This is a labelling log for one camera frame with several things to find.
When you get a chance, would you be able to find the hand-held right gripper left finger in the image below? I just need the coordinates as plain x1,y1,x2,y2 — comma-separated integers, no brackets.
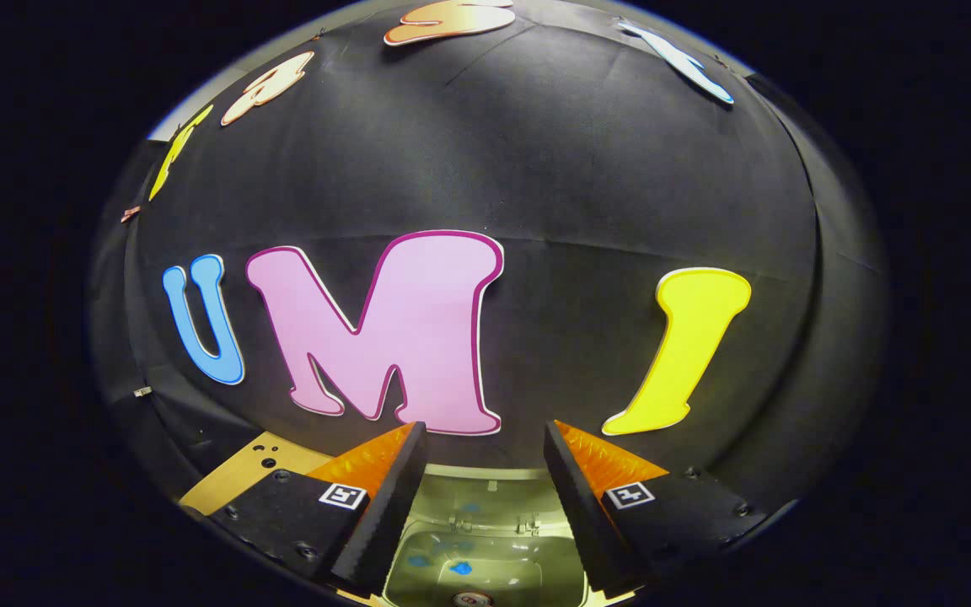
207,422,429,598

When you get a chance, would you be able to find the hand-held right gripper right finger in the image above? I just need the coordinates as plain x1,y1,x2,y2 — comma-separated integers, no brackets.
543,420,777,599

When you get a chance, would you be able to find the pale green desktop garbage bin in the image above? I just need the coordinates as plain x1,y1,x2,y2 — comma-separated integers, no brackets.
380,464,592,607

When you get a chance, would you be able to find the black backdrop cloth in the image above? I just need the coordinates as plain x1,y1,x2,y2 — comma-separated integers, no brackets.
89,0,887,524

